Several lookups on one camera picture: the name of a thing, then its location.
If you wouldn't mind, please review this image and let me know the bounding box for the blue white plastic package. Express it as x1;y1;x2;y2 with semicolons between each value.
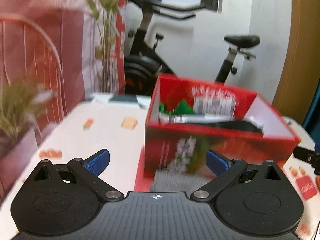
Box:
158;113;235;124

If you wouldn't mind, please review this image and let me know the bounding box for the teal curtain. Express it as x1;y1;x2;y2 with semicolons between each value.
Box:
302;84;320;142

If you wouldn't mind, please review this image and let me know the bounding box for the black fabric pouch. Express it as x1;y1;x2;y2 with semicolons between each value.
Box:
189;120;263;136

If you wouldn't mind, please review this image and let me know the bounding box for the grey knit cloth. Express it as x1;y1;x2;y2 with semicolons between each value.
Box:
150;170;210;196

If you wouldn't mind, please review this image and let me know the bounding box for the red strawberry cardboard box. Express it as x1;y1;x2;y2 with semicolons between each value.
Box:
143;74;300;180

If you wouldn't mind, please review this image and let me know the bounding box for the green plush toy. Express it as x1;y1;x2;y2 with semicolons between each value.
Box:
159;100;195;115

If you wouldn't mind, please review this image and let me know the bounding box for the potted green plant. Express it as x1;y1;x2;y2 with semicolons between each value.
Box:
1;79;57;142

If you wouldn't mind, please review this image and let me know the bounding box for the black exercise bike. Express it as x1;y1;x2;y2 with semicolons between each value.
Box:
123;0;261;97

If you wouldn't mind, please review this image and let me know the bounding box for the pink printed curtain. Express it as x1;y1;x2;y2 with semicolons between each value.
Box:
1;0;127;199

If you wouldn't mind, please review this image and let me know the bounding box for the wooden door frame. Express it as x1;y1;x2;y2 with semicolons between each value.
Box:
272;0;319;124

